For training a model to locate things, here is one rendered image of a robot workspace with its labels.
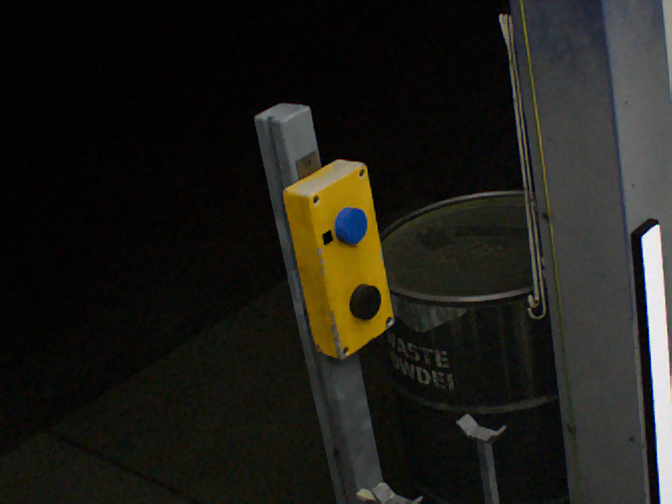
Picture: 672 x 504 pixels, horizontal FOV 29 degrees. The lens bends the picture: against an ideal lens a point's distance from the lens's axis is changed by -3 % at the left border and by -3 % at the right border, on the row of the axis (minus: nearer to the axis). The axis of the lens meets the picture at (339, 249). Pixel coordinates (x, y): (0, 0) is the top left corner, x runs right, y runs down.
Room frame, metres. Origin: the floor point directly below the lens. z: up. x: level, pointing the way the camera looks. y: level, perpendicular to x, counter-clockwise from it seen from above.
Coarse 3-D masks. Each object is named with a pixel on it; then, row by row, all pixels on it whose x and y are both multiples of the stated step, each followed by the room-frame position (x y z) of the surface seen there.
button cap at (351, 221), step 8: (344, 208) 1.69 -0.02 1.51; (352, 208) 1.69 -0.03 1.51; (344, 216) 1.68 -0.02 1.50; (352, 216) 1.68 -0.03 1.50; (360, 216) 1.69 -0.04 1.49; (336, 224) 1.68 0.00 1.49; (344, 224) 1.67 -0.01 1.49; (352, 224) 1.68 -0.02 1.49; (360, 224) 1.69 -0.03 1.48; (336, 232) 1.68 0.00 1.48; (344, 232) 1.67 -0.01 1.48; (352, 232) 1.67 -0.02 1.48; (360, 232) 1.68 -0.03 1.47; (344, 240) 1.67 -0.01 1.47; (352, 240) 1.67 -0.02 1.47
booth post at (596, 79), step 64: (512, 0) 2.03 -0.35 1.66; (576, 0) 1.94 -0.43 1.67; (640, 0) 1.98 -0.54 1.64; (576, 64) 1.95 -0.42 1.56; (640, 64) 1.97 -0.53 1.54; (576, 128) 1.96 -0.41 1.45; (640, 128) 1.95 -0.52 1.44; (576, 192) 1.97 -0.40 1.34; (640, 192) 1.94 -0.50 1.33; (576, 256) 1.98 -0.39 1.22; (576, 320) 1.99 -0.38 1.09; (576, 384) 2.00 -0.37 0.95; (640, 384) 1.91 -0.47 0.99; (576, 448) 2.01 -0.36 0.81; (640, 448) 1.91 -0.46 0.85
